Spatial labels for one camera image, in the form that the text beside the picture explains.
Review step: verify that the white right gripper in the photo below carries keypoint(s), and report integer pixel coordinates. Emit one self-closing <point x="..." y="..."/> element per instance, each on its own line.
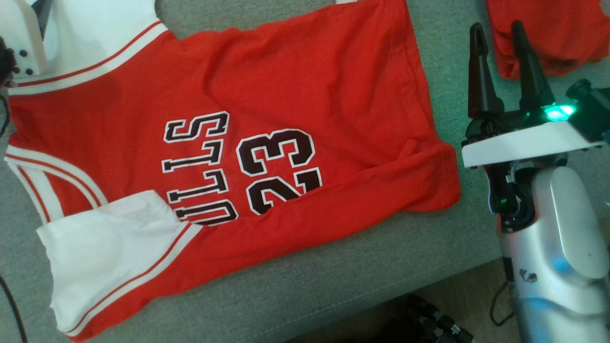
<point x="524" y="143"/>

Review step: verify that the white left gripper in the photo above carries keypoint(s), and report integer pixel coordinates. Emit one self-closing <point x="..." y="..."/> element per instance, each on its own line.
<point x="24" y="28"/>

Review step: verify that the red shorts with white stripes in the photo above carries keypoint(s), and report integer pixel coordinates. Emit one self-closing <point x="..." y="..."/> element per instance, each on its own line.
<point x="562" y="33"/>

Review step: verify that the red white basketball jersey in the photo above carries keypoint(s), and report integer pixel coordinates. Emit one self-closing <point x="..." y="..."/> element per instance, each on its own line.
<point x="310" y="85"/>

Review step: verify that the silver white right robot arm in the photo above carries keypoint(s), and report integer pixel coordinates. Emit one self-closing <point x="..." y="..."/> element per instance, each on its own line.
<point x="562" y="238"/>

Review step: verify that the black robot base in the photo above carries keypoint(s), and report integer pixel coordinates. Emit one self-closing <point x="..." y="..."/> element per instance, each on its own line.
<point x="429" y="324"/>

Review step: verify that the grey fabric sofa seat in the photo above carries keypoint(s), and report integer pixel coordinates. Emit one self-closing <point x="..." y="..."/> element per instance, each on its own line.
<point x="333" y="286"/>

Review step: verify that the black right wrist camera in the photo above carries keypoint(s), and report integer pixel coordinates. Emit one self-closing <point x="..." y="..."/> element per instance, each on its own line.
<point x="593" y="109"/>

